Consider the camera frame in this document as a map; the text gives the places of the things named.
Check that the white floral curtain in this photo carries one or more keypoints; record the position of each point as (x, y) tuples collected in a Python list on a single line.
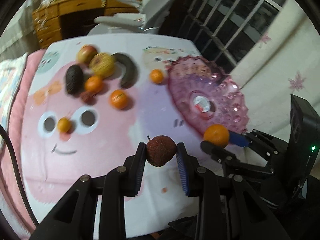
[(283, 62)]

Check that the wooden desk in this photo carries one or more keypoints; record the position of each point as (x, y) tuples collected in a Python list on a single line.
[(64, 19)]

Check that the pink glass fruit plate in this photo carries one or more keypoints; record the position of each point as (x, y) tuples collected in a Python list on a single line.
[(205, 95)]

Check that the small yellow orange kumquat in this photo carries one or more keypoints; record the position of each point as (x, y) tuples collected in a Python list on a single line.
[(64, 125)]

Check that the blackened banana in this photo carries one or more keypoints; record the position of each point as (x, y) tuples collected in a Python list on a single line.
[(130, 75)]

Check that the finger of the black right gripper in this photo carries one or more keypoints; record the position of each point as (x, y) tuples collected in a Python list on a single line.
[(218, 154), (241, 140)]

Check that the dark red lychee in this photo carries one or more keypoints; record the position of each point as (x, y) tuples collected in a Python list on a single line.
[(161, 149)]

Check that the large orange mandarin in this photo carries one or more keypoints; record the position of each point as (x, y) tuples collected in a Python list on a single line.
[(119, 99)]

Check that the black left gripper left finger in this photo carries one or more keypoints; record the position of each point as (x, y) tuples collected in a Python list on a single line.
[(73, 216)]

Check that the grey office chair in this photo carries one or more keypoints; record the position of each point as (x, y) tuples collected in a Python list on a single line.
[(148, 20)]

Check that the pink cartoon table cloth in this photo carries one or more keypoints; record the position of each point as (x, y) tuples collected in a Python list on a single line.
[(101, 136)]

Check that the dark avocado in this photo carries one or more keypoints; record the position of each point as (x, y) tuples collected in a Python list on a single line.
[(74, 79)]

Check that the pink quilted blanket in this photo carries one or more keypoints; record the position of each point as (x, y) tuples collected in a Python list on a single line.
[(11, 201)]

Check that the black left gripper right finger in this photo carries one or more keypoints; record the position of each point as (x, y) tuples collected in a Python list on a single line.
[(223, 211)]

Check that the red apple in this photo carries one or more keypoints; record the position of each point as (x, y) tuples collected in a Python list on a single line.
[(86, 54)]

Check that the small red lychee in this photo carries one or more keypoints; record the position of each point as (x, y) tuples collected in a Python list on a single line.
[(87, 97)]

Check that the yellow speckled pear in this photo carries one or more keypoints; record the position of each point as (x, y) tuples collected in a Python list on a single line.
[(103, 65)]

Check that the orange mandarin beside avocado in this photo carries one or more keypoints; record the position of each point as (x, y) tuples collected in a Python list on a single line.
[(94, 84)]

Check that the metal window grille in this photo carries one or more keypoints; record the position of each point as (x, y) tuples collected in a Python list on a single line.
[(223, 31)]

